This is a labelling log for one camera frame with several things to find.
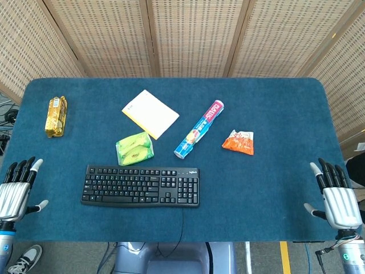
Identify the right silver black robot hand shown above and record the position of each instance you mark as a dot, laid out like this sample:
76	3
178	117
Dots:
340	204

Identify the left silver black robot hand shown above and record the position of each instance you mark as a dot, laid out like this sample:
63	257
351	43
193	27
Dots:
12	197

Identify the black Logitech keyboard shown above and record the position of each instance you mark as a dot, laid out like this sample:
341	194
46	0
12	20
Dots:
141	186

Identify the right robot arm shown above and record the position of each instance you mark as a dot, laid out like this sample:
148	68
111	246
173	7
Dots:
352	251

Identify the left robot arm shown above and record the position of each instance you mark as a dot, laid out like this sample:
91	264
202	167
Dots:
5	242

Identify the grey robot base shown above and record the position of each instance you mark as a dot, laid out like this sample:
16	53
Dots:
174	258

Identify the black white sneaker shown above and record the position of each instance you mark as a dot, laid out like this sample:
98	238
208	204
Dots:
24	261

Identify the gold snack package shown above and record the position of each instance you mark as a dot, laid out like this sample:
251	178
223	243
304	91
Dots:
56	116

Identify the orange snack bag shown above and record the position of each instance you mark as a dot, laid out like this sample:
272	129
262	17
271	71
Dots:
239	142

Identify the green tissue pack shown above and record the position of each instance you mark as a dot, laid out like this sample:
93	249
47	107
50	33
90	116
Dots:
134	149

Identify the blue plastic wrap roll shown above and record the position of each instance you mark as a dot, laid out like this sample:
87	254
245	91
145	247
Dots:
199	129

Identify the white yellow notepad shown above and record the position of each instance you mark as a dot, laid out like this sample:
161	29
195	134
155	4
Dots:
150	114

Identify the blue table mat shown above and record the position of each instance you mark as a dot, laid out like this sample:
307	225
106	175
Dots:
182	160

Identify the woven folding screen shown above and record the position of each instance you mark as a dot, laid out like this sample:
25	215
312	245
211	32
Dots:
182	38

